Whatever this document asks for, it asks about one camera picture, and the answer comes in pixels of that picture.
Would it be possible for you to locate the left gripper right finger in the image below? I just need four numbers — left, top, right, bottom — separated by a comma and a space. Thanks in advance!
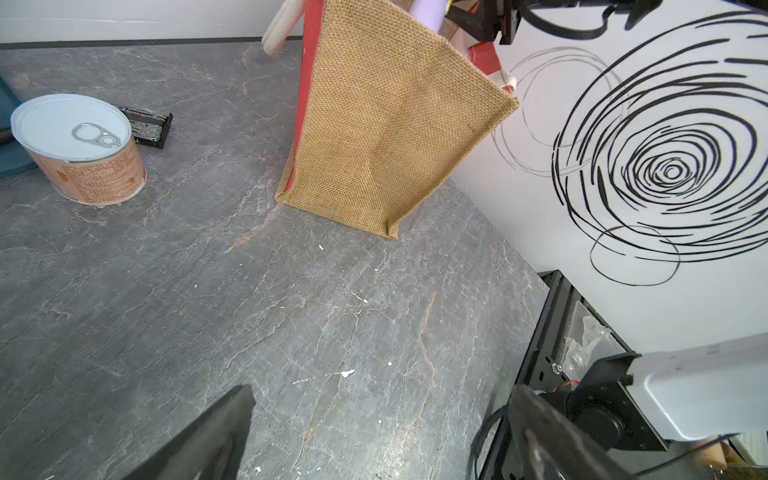
507, 385, 634, 480

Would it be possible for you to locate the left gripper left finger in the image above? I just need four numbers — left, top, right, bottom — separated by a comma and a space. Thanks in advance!
126, 385, 255, 479

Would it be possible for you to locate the dark teal tray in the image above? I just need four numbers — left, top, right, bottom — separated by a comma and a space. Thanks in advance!
0, 79, 37, 178

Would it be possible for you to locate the brown jute tote bag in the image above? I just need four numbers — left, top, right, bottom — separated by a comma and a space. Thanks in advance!
262, 1, 519, 239

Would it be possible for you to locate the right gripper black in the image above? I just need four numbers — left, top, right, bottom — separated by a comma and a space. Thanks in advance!
445, 0, 664, 46

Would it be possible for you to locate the small orange can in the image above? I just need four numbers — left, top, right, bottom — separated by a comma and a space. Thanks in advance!
10, 94, 148, 207

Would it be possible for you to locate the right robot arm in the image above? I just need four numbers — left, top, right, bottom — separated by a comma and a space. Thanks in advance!
454, 1, 767, 441

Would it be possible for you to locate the purple flashlight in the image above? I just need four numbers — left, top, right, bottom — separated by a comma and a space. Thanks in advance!
409, 0, 451, 28

